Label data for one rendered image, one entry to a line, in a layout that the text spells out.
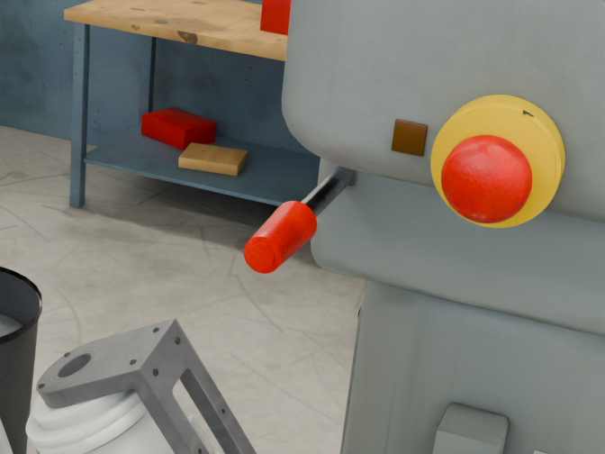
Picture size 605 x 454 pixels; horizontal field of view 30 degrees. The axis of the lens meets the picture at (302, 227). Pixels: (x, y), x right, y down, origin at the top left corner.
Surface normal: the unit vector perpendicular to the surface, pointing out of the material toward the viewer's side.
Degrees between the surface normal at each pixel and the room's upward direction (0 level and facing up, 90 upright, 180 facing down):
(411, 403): 90
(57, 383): 32
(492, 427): 0
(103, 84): 90
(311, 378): 0
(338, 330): 0
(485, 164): 85
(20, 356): 94
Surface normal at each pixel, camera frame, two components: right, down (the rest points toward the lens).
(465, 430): 0.11, -0.92
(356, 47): -0.42, 0.30
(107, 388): -0.30, 0.49
